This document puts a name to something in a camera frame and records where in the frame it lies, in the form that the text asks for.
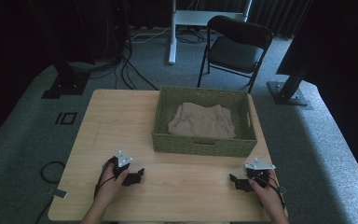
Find person's left hand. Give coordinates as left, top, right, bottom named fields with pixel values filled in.
left=96, top=169, right=131, bottom=207

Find black looped floor cable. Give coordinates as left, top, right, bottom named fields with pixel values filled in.
left=39, top=161, right=67, bottom=185

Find person's right hand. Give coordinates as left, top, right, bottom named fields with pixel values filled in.
left=248, top=177, right=282, bottom=213

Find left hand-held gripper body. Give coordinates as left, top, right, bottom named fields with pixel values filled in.
left=110, top=150, right=134, bottom=179

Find black metal stand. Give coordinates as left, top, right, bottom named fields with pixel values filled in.
left=27, top=0, right=90, bottom=100
left=266, top=0, right=314, bottom=111

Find black folding chair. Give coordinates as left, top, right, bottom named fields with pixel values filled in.
left=197, top=15, right=275, bottom=94

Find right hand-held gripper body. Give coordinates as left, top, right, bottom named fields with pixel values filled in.
left=243, top=158, right=276, bottom=189

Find bundle of floor cables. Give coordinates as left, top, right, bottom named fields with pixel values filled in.
left=69, top=24, right=209, bottom=91

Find white desk frame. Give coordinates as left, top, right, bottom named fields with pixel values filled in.
left=168, top=0, right=254, bottom=65

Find dark curtain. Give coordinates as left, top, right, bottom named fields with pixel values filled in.
left=247, top=0, right=315, bottom=39

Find green woven basket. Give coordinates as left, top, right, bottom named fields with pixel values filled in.
left=151, top=85, right=258, bottom=159

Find beige pants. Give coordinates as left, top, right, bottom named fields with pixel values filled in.
left=167, top=102, right=237, bottom=140

